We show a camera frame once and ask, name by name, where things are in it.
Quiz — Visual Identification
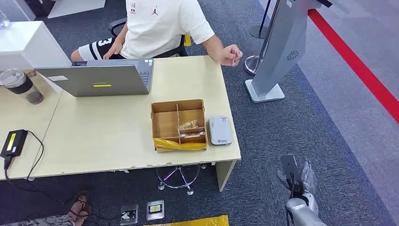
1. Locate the person's right hand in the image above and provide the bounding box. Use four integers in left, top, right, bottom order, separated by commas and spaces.
103, 40, 124, 60

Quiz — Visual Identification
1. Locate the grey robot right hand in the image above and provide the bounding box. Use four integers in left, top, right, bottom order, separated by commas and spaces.
277, 160, 319, 199

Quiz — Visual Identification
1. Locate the person's left hand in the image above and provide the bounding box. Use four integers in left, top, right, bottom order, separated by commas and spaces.
219, 44, 244, 67

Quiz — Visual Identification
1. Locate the grey card reader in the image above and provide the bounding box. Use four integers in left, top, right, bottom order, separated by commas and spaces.
207, 116, 233, 146

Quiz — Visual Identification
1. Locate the picture room key card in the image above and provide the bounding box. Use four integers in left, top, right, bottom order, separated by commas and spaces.
178, 120, 199, 130
181, 131, 207, 138

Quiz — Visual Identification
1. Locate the person's foot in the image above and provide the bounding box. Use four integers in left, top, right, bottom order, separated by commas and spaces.
67, 194, 93, 226

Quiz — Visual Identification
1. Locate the black office chair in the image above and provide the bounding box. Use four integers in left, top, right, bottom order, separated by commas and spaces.
108, 17, 189, 58

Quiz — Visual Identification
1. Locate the grey laptop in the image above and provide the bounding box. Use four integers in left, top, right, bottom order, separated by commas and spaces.
34, 58, 154, 97

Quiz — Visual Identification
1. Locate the grey kiosk stand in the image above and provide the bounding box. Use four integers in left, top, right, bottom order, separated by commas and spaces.
244, 0, 333, 104

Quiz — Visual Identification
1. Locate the white platform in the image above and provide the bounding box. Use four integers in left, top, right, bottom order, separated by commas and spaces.
47, 0, 107, 19

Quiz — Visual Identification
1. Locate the black box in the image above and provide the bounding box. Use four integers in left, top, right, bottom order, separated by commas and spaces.
24, 0, 57, 18

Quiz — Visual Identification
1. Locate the white cabinet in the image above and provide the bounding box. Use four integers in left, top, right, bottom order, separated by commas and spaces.
0, 20, 73, 94

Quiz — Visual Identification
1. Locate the wooden compartment box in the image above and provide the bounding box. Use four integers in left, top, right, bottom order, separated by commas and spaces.
151, 99, 208, 153

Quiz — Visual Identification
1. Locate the lidded plastic coffee cup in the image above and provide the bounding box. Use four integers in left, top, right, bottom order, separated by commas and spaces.
0, 68, 45, 105

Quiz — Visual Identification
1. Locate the clear water bottle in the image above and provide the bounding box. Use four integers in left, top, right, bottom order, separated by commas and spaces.
0, 9, 12, 30

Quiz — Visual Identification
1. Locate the yellow floor tape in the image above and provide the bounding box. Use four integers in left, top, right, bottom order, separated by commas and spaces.
143, 215, 230, 226

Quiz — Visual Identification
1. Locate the chrome stool base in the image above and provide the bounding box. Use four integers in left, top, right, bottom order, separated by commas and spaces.
156, 163, 208, 196

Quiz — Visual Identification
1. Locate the black power adapter yellow label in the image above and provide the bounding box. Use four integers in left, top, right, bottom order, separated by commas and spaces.
0, 129, 29, 159

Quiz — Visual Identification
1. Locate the brown sandal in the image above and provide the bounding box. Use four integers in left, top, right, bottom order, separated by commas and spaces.
68, 190, 94, 226

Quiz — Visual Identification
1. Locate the closed silver floor outlet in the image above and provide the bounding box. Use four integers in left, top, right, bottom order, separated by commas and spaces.
145, 200, 165, 221

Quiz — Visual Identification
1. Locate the open floor outlet with plug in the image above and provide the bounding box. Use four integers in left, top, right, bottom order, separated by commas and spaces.
120, 204, 139, 226

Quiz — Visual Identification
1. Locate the chrome stanchion post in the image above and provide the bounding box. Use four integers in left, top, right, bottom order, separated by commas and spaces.
244, 0, 281, 76

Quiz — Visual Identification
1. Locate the black stanchion post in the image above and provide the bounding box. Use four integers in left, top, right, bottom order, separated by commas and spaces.
248, 0, 272, 40

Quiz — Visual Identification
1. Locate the thin black adapter cable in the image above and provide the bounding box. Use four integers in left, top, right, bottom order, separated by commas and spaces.
26, 130, 45, 182

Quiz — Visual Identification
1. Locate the black power cord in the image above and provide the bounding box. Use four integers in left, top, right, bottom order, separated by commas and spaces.
3, 155, 72, 207

